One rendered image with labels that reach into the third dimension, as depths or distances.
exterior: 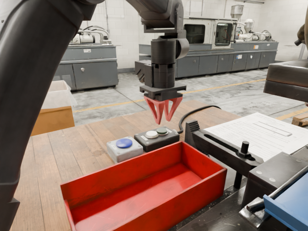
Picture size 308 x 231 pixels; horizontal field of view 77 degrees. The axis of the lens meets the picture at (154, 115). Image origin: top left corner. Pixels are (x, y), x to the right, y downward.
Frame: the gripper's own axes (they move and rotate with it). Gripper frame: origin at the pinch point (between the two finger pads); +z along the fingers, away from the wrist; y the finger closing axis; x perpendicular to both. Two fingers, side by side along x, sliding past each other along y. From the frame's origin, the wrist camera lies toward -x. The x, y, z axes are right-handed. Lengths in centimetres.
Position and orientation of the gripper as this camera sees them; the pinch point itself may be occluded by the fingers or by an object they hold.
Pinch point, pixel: (162, 119)
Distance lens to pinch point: 51.1
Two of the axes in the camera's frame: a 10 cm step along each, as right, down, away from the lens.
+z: 0.2, 9.2, 3.9
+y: -8.4, 2.2, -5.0
